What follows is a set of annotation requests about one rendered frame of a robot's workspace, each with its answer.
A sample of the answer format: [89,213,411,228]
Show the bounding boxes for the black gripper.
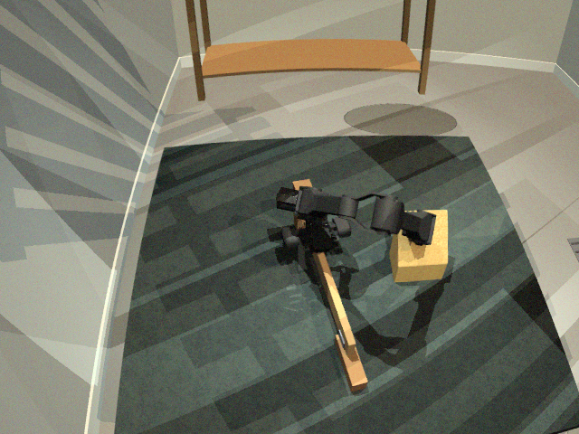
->
[280,217,351,254]

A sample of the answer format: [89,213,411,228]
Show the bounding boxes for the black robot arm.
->
[276,186,436,253]

